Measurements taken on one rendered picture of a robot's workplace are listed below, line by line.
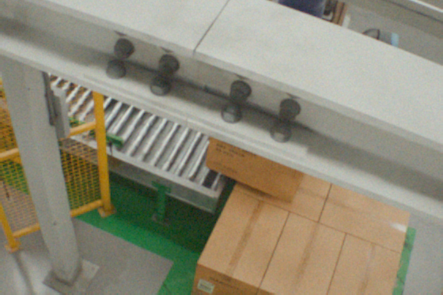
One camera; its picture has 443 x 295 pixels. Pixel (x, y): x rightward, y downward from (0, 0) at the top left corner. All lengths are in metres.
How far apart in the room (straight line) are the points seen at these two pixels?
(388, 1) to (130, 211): 3.51
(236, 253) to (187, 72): 2.86
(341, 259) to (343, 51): 3.06
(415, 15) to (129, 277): 3.32
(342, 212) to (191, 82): 3.18
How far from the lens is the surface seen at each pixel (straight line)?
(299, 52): 0.60
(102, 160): 3.69
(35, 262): 4.08
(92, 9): 0.62
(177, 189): 3.72
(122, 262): 4.02
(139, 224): 4.17
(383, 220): 3.89
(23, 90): 2.35
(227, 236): 3.54
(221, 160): 3.53
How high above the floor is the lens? 3.60
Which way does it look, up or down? 49 degrees down
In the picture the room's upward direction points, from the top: 10 degrees clockwise
